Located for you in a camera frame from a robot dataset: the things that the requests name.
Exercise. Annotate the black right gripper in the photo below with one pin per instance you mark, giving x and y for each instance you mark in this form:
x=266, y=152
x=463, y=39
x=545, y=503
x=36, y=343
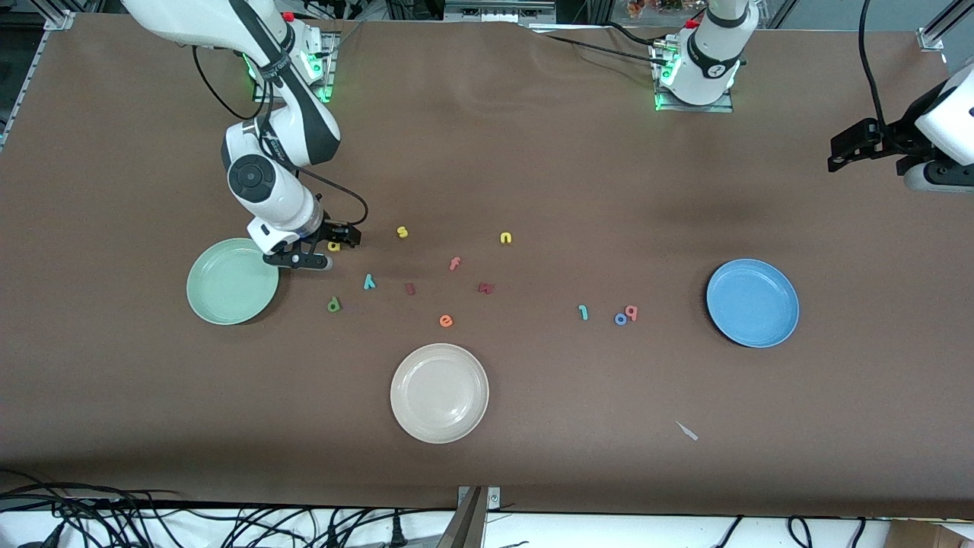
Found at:
x=332, y=230

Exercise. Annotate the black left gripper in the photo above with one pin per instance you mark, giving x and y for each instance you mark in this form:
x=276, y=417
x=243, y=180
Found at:
x=892, y=140

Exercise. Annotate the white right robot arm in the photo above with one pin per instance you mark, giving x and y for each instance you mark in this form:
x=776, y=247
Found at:
x=266, y=183

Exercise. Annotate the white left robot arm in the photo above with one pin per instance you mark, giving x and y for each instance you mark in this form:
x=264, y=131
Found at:
x=711, y=61

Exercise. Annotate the green plate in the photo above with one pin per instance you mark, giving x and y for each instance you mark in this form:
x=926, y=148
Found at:
x=228, y=285

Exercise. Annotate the beige plate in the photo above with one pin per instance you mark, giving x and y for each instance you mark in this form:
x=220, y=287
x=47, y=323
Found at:
x=439, y=393

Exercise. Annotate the blue plate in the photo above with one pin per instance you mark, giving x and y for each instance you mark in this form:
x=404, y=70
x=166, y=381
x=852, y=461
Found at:
x=752, y=303

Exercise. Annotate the white paper scrap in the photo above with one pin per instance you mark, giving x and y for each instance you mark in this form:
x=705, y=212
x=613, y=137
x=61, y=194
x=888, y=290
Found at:
x=688, y=431

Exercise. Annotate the cardboard box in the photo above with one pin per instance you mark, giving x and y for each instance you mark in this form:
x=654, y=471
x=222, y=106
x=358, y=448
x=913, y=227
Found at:
x=932, y=534

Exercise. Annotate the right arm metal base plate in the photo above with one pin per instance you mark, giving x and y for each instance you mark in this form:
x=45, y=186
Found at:
x=323, y=84

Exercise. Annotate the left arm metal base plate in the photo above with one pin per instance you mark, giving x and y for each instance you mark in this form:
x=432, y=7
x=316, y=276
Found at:
x=692, y=107

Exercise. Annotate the aluminium frame profile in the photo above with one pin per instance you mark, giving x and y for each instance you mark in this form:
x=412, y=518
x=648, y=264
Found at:
x=498, y=11

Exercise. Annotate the metal table bracket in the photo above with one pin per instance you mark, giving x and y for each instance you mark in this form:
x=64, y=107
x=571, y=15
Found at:
x=468, y=521

